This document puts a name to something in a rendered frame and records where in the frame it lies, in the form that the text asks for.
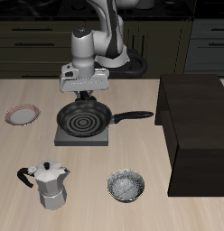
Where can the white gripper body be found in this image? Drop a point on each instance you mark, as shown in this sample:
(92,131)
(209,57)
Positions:
(86,81)

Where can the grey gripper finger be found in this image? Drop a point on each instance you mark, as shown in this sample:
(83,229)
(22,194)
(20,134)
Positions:
(91,93)
(79,94)

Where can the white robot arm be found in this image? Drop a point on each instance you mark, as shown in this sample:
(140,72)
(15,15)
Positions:
(82,51)

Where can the dark grey stove plate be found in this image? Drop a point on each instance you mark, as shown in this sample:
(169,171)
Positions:
(68,140)

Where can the black frying pan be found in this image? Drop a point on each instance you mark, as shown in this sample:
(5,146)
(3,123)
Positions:
(83,120)

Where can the dark kitchen cupboards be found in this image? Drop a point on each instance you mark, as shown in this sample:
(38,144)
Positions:
(35,51)

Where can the white plate with pink rim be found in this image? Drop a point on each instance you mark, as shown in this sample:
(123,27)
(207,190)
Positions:
(22,115)

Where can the black kitchen countertop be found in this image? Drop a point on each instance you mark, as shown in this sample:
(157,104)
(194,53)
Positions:
(38,9)

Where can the silver moka pot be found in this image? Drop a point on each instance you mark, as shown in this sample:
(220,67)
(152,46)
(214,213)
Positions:
(50,183)

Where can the grey speckled bowl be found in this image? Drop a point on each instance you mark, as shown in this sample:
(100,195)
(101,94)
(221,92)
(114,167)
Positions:
(126,186)

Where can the dark wooden cabinet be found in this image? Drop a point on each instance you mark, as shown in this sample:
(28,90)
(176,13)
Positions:
(198,126)

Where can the grey kitchen drawer unit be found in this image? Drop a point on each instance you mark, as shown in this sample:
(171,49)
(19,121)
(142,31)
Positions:
(208,45)

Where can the flat black base plate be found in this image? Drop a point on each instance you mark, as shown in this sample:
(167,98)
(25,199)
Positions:
(138,66)

